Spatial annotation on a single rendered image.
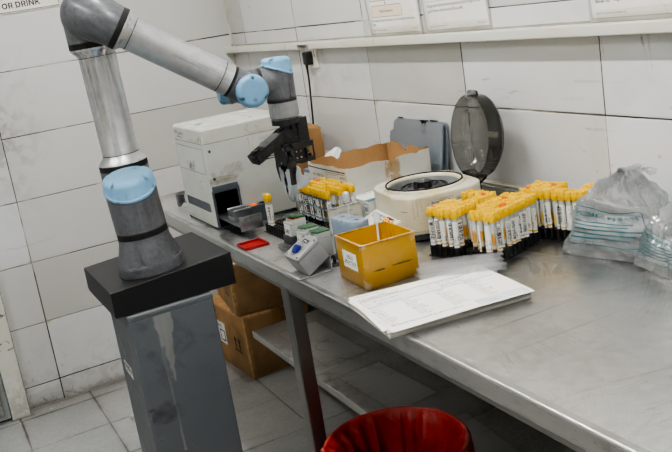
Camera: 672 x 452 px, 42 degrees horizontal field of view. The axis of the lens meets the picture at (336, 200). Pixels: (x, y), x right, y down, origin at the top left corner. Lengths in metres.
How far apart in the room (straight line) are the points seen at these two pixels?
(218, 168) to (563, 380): 1.44
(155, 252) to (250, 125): 0.71
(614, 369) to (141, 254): 1.07
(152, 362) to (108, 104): 0.60
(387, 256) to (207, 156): 0.86
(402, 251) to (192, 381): 0.58
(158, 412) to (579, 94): 1.21
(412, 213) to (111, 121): 0.74
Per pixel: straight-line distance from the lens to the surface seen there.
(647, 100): 1.95
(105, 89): 2.09
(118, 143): 2.10
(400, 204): 2.11
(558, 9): 2.10
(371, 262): 1.83
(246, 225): 2.41
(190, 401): 2.08
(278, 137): 2.16
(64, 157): 3.77
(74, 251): 3.84
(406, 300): 1.71
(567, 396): 1.33
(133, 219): 1.98
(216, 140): 2.54
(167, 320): 2.00
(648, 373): 1.39
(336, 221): 2.06
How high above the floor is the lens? 1.48
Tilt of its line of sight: 13 degrees down
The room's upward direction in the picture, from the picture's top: 9 degrees counter-clockwise
